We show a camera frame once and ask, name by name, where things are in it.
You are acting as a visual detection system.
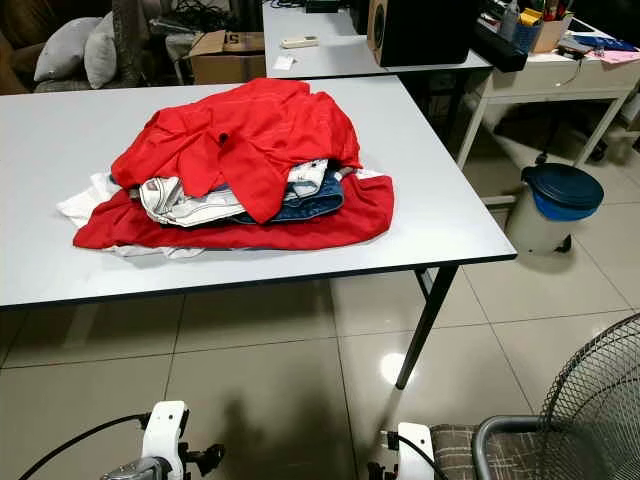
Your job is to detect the long black box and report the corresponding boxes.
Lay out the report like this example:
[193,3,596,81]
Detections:
[473,15,529,73]

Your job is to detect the open cardboard box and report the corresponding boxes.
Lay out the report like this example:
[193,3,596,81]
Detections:
[188,30,269,86]

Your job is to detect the grey chair plaid cushion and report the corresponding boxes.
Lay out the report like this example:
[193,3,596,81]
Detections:
[428,415,551,480]

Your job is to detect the beige desk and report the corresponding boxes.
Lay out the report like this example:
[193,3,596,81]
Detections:
[455,45,640,169]

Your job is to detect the white bin blue lid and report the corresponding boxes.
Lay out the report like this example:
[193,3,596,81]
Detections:
[505,162,606,256]

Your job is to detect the white table black legs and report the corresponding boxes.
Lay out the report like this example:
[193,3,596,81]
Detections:
[0,75,519,391]

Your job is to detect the brown armchair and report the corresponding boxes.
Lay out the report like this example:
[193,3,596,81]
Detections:
[0,0,146,96]

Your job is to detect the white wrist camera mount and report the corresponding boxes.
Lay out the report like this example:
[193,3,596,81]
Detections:
[395,422,436,480]
[140,400,191,469]

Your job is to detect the white striped garment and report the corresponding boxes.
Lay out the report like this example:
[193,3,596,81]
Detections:
[138,158,331,227]

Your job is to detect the red collared shirt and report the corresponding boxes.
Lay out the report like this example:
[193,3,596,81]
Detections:
[110,78,363,225]

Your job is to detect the small cardboard pen box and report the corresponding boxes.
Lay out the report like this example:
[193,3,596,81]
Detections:
[532,10,574,53]

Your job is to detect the blue jeans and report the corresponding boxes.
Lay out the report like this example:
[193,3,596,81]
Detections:
[230,170,346,223]

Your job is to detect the red cloth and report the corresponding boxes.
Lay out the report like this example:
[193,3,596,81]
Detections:
[72,172,396,251]

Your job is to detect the white office table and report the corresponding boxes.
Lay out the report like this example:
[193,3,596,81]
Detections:
[262,0,493,81]

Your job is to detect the black mesh fan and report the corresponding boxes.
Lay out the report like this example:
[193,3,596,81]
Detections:
[538,312,640,480]

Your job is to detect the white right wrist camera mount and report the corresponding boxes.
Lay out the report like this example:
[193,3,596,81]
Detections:
[395,422,436,480]

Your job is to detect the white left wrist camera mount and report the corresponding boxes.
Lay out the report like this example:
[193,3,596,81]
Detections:
[140,400,191,469]

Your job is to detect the grey pillow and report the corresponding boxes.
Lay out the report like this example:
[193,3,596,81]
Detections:
[33,17,103,83]
[84,12,118,91]

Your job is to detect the black speaker wooden front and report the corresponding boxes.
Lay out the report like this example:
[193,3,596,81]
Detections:
[367,0,481,68]

